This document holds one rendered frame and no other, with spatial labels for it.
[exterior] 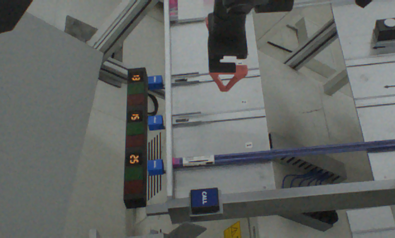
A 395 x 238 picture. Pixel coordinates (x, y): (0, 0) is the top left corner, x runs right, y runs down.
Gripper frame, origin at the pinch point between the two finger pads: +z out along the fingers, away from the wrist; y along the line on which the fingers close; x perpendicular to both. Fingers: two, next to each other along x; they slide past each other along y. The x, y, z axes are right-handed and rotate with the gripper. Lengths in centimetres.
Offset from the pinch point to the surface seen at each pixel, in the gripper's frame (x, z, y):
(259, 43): -34, 118, 125
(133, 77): 17.5, 18.7, 14.5
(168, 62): 9.8, 14.2, 15.0
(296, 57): -29, 49, 50
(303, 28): -64, 144, 163
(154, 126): 12.8, 16.7, -0.9
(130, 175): 17.4, 18.8, -11.4
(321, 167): -30, 49, 11
